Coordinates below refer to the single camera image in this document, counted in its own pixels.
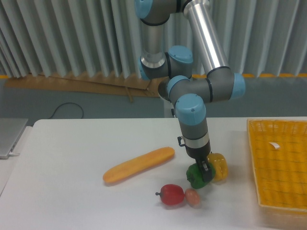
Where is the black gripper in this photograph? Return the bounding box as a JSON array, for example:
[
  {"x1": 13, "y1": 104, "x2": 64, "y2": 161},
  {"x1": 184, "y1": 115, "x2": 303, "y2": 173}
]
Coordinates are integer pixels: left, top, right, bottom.
[{"x1": 185, "y1": 143, "x2": 213, "y2": 182}]

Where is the green toy bell pepper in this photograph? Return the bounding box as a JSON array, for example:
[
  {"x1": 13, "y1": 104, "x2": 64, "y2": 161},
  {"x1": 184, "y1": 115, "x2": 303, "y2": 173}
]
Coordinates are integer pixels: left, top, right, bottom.
[{"x1": 186, "y1": 163, "x2": 216, "y2": 189}]

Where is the yellow toy bell pepper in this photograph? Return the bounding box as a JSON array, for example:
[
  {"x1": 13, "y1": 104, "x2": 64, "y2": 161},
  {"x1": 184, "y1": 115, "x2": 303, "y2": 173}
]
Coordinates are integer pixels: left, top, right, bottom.
[{"x1": 207, "y1": 152, "x2": 228, "y2": 182}]

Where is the brown toy egg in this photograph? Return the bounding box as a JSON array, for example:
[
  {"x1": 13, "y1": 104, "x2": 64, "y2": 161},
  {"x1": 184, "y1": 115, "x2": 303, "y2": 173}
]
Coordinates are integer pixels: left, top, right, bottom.
[{"x1": 185, "y1": 188, "x2": 201, "y2": 206}]

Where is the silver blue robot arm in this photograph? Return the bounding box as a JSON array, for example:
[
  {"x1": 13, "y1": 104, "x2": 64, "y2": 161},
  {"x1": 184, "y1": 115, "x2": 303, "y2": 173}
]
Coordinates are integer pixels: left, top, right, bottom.
[{"x1": 134, "y1": 0, "x2": 246, "y2": 182}]

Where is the red toy bell pepper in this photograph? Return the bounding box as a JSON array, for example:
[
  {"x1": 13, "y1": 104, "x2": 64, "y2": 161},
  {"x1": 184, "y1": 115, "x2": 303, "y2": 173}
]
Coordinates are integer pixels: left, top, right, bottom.
[{"x1": 155, "y1": 184, "x2": 185, "y2": 206}]

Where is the yellow woven basket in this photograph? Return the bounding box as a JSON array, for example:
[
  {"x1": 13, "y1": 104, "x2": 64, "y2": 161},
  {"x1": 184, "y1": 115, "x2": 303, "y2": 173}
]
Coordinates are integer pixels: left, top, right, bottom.
[{"x1": 247, "y1": 119, "x2": 307, "y2": 212}]

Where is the orange toy bread loaf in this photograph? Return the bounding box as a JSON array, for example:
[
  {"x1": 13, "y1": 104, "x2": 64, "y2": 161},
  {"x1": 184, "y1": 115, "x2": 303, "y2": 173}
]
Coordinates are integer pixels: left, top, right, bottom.
[{"x1": 102, "y1": 147, "x2": 175, "y2": 184}]

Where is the white paper label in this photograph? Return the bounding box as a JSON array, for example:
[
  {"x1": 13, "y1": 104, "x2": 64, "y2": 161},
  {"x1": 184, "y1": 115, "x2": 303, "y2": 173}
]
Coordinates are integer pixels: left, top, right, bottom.
[{"x1": 269, "y1": 142, "x2": 280, "y2": 150}]

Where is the brown cardboard sheet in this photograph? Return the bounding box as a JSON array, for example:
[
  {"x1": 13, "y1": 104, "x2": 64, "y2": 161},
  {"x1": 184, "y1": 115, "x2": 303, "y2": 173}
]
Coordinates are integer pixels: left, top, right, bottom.
[{"x1": 5, "y1": 71, "x2": 164, "y2": 102}]

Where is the silver laptop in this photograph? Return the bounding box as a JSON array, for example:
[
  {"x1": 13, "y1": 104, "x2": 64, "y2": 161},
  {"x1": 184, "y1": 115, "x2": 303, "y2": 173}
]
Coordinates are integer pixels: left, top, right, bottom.
[{"x1": 0, "y1": 118, "x2": 28, "y2": 160}]

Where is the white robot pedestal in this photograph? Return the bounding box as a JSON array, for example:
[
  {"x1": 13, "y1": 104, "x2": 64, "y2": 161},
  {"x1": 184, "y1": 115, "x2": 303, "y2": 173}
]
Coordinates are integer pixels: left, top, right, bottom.
[{"x1": 158, "y1": 79, "x2": 176, "y2": 118}]

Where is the black floor cable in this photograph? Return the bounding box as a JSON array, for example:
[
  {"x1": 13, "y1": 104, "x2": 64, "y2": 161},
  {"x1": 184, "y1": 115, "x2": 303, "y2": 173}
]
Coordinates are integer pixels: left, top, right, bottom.
[{"x1": 47, "y1": 102, "x2": 84, "y2": 119}]

